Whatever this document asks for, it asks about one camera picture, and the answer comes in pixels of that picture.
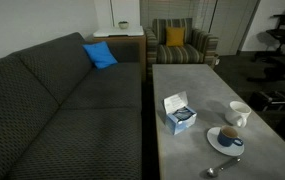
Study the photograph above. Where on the blue mug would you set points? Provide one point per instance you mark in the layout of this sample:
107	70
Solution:
227	138

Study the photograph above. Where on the white mug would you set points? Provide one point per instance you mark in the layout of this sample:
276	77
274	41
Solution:
237	113

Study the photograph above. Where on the blue tea bag box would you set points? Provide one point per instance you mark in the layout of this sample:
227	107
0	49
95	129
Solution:
180	123

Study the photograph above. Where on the striped armchair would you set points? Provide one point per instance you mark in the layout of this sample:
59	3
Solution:
178	53

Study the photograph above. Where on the wooden side table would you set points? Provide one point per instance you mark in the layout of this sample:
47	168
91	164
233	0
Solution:
128	40

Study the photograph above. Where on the blue throw pillow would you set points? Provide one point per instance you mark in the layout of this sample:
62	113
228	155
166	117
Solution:
100	55

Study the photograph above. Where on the white board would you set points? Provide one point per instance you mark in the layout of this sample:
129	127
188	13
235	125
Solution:
118	32

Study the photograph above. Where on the yellow cushion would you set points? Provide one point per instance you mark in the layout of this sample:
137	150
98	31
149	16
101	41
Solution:
175	36

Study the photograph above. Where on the wicker waste basket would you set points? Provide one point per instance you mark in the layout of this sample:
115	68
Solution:
217	61

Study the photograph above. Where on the dark grey patterned sofa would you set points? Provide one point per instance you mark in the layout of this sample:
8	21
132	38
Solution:
65	133

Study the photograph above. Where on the black floor lamp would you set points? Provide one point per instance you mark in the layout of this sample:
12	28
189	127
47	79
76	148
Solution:
213	13

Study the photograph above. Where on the white saucer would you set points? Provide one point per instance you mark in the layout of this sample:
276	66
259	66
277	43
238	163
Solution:
228	150

